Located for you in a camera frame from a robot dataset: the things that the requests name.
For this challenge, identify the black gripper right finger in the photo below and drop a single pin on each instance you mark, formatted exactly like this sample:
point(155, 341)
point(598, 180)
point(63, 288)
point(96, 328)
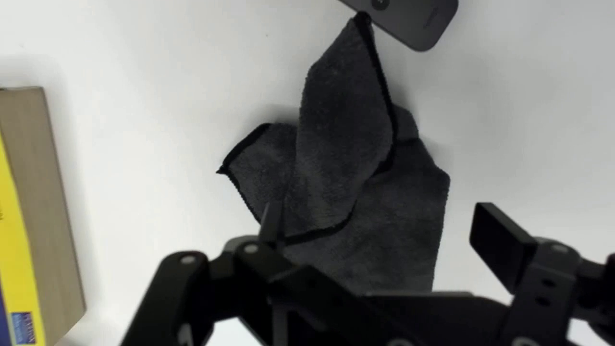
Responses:
point(501, 247)

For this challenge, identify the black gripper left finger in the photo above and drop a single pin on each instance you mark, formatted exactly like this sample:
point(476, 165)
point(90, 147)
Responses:
point(271, 224)

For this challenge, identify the dark grey towel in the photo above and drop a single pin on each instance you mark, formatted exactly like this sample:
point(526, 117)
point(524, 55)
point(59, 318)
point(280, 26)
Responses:
point(357, 180)

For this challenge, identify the blue and yellow book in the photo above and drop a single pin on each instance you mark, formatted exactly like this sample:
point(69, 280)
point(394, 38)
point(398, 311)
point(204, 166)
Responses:
point(31, 224)

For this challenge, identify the black phone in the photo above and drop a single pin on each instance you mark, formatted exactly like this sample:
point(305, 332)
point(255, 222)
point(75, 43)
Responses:
point(409, 20)

